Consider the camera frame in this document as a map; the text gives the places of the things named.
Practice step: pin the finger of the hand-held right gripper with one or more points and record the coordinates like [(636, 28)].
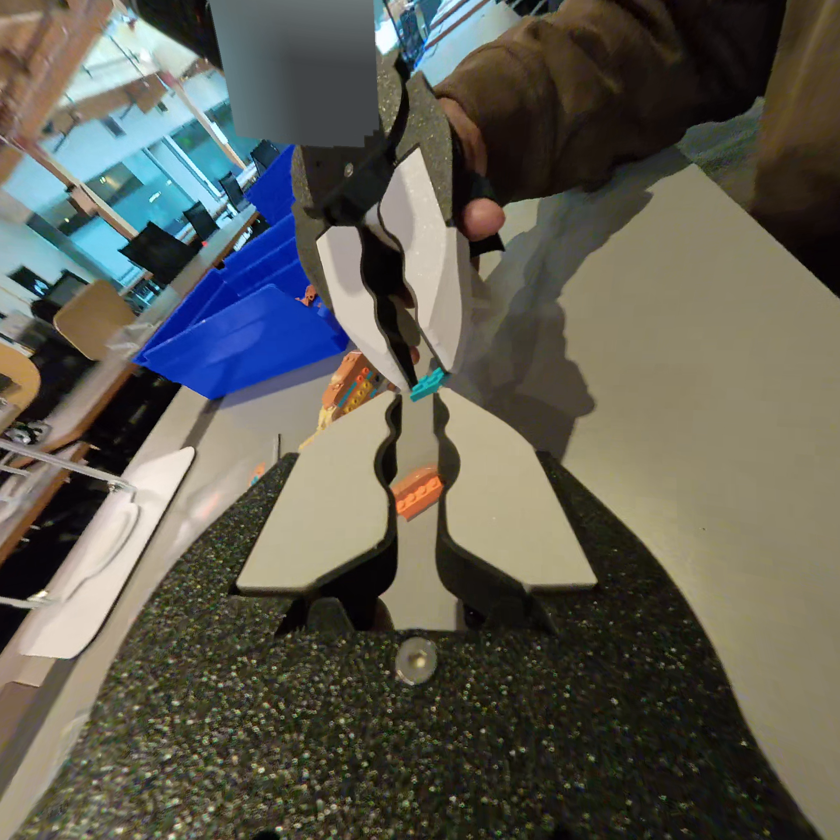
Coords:
[(348, 282), (433, 262)]

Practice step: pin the pale wooden chair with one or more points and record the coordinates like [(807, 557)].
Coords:
[(16, 380), (92, 318)]

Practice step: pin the stack of blue bins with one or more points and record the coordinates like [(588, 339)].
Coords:
[(269, 249)]

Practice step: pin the row of black office chairs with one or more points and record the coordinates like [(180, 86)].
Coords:
[(161, 253)]

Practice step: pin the white board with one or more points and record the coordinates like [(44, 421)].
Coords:
[(151, 499)]

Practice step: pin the long wooden table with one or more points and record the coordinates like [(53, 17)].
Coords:
[(65, 420)]

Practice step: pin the brown tan brick-built model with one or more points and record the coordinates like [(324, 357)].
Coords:
[(348, 394)]

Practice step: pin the blue plastic bin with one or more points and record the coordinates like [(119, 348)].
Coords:
[(249, 341)]

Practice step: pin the person's right hand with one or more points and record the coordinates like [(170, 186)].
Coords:
[(482, 220)]

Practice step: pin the person's right forearm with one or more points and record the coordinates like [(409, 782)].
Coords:
[(590, 85)]

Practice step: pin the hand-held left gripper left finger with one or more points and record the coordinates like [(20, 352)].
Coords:
[(321, 512)]

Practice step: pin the grey desk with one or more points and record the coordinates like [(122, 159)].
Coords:
[(656, 394)]

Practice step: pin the turquoise square plate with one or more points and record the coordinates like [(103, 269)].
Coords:
[(428, 386)]

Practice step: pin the wooden ceiling beam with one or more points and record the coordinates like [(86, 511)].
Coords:
[(39, 59)]

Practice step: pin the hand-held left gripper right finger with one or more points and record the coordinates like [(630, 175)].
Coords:
[(512, 518)]

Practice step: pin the orange brick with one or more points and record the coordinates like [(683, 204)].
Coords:
[(420, 499)]

